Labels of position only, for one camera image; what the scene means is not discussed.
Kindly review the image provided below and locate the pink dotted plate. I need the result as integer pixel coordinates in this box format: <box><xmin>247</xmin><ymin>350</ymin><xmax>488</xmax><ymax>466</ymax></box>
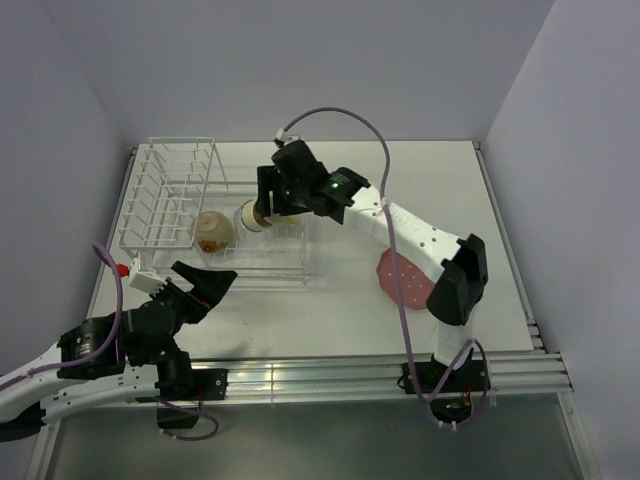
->
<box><xmin>376</xmin><ymin>248</ymin><xmax>434</xmax><ymax>310</ymax></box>

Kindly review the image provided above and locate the white wire dish rack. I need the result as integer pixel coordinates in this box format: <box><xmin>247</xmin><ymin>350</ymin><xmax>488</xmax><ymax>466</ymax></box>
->
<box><xmin>114</xmin><ymin>137</ymin><xmax>311</xmax><ymax>290</ymax></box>

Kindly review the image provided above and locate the clear drinking glass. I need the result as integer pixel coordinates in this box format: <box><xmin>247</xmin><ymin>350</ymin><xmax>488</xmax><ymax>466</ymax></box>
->
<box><xmin>233</xmin><ymin>209</ymin><xmax>244</xmax><ymax>238</ymax></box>

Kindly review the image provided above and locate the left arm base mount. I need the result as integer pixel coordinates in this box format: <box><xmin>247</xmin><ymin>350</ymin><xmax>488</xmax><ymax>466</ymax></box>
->
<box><xmin>156</xmin><ymin>368</ymin><xmax>229</xmax><ymax>433</ymax></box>

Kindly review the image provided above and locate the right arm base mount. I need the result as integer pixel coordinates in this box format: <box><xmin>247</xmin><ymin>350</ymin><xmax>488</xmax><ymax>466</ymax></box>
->
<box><xmin>415</xmin><ymin>359</ymin><xmax>491</xmax><ymax>424</ymax></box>

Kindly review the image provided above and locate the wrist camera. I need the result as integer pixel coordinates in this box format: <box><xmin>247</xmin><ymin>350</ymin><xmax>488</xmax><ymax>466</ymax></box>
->
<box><xmin>116</xmin><ymin>258</ymin><xmax>166</xmax><ymax>298</ymax></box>
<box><xmin>273</xmin><ymin>129</ymin><xmax>301</xmax><ymax>148</ymax></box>

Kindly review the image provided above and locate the yellow-green mug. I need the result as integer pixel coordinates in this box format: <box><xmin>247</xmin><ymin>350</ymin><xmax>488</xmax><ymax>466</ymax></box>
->
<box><xmin>270</xmin><ymin>214</ymin><xmax>302</xmax><ymax>227</ymax></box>

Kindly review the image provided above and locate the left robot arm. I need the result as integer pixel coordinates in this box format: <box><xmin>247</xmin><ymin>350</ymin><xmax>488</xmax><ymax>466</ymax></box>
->
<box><xmin>1</xmin><ymin>260</ymin><xmax>237</xmax><ymax>442</ymax></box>

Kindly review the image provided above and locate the small steel cup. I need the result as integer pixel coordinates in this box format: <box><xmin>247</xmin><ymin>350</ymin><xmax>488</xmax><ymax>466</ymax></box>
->
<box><xmin>240</xmin><ymin>200</ymin><xmax>272</xmax><ymax>233</ymax></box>

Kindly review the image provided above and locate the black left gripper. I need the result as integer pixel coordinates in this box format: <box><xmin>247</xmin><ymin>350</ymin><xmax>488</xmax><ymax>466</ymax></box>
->
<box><xmin>150</xmin><ymin>260</ymin><xmax>237</xmax><ymax>333</ymax></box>

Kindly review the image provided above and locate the beige bowl with flower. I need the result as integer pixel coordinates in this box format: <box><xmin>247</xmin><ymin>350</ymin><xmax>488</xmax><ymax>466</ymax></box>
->
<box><xmin>194</xmin><ymin>211</ymin><xmax>235</xmax><ymax>254</ymax></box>

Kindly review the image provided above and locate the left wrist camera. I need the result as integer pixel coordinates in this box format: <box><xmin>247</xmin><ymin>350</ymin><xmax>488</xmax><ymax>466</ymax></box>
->
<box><xmin>116</xmin><ymin>258</ymin><xmax>166</xmax><ymax>298</ymax></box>

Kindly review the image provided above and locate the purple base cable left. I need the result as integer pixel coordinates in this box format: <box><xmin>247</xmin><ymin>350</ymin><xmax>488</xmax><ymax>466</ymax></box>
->
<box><xmin>159</xmin><ymin>394</ymin><xmax>220</xmax><ymax>442</ymax></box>

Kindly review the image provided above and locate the aluminium rail frame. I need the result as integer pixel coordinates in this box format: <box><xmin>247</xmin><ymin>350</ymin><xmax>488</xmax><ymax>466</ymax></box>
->
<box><xmin>28</xmin><ymin>141</ymin><xmax>581</xmax><ymax>479</ymax></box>

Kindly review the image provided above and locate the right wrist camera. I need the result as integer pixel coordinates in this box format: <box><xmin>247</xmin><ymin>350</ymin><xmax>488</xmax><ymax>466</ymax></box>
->
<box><xmin>273</xmin><ymin>129</ymin><xmax>301</xmax><ymax>148</ymax></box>

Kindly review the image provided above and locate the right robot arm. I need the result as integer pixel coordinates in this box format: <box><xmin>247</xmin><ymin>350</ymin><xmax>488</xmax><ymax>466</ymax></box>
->
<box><xmin>241</xmin><ymin>139</ymin><xmax>488</xmax><ymax>390</ymax></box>

